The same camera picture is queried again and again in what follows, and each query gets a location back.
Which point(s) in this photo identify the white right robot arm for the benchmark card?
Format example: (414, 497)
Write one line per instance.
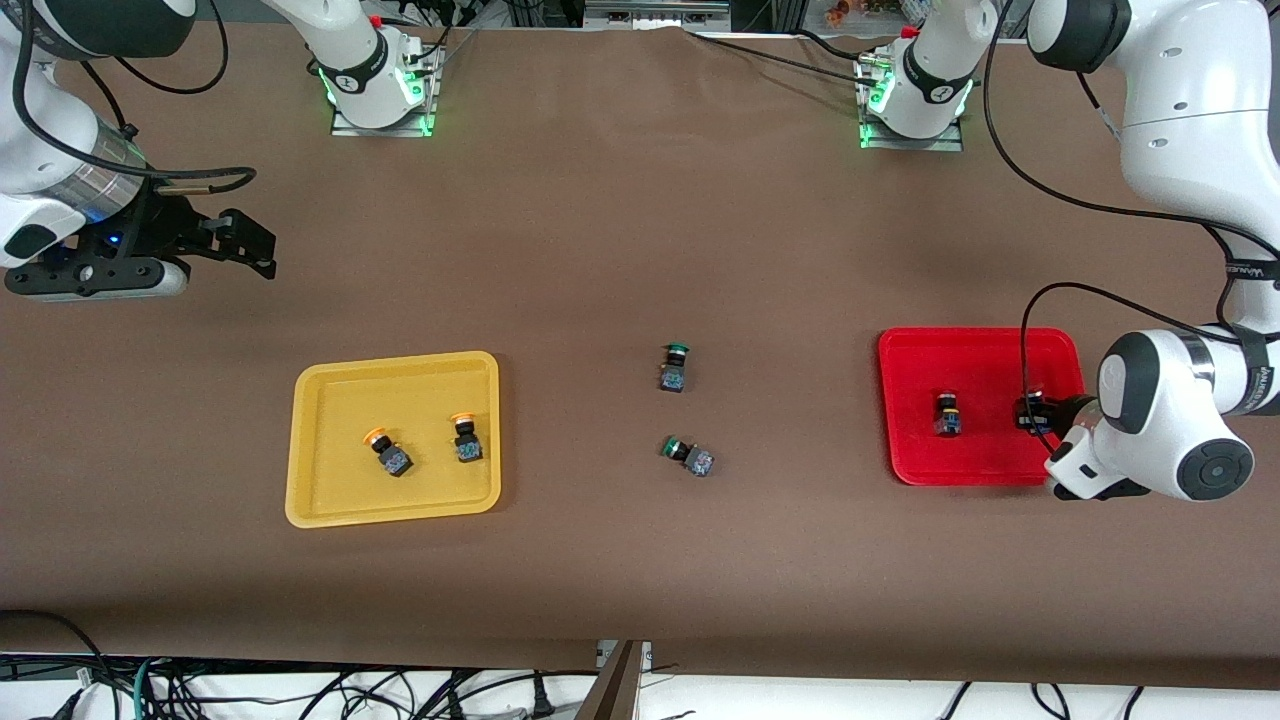
(40, 150)

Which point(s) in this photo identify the dark table support beam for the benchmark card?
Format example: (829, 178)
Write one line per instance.
(612, 690)

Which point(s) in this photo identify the black power plug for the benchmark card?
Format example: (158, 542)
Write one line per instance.
(543, 700)

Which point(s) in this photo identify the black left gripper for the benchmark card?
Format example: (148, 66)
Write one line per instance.
(1062, 409)

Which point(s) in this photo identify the yellow push button switch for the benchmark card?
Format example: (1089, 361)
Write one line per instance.
(395, 460)
(467, 448)

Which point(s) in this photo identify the yellow plastic tray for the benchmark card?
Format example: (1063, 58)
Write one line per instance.
(330, 480)

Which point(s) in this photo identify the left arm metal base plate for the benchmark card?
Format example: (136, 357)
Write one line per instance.
(950, 145)

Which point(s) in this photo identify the red plastic tray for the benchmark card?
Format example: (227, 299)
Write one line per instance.
(985, 450)

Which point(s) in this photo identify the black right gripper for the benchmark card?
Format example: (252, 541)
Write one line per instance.
(160, 230)

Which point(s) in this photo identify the aluminium profile rail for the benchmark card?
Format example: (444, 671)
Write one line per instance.
(655, 12)

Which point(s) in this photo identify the brown table cover mat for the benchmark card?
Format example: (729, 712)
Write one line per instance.
(640, 230)

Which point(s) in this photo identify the green push button switch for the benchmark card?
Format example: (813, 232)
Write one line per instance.
(698, 461)
(672, 378)

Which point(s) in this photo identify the red push button switch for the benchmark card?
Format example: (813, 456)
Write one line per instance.
(948, 422)
(1033, 414)

